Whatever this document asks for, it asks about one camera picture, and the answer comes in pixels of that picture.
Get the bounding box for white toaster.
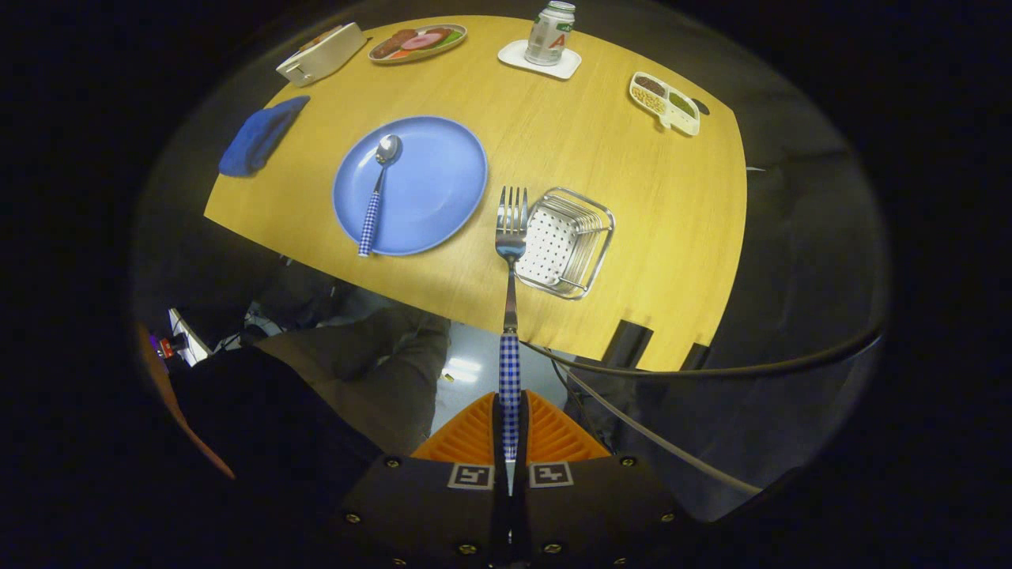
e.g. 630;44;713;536
275;21;368;88

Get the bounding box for metal wire basket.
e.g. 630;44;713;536
515;187;616;300

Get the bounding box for blue plate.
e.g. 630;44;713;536
332;115;489;257

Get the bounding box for white bottle with green cap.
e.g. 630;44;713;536
524;1;576;66

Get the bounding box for white power strip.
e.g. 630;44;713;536
158;308;213;366

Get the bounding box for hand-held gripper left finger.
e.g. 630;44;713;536
336;391;511;569

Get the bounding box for blue cloth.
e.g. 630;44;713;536
218;96;311;178

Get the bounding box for person's grey trousers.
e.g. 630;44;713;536
253;307;451;455

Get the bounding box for spoon with blue checked handle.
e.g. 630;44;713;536
357;134;403;258

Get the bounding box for grey cable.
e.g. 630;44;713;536
563;370;761;497

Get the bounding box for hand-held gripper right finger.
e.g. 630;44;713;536
514;391;689;569

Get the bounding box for white square coaster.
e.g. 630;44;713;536
497;40;583;81

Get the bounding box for grey food plate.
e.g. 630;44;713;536
368;23;468;64

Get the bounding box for toast slices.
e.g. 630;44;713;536
299;24;346;50

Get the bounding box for black cable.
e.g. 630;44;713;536
518;316;886;379

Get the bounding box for white divided dish of beans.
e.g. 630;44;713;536
629;71;701;137

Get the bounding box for large brown meat piece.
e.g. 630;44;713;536
372;30;417;59

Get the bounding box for fork with blue checked handle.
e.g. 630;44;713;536
495;186;529;497

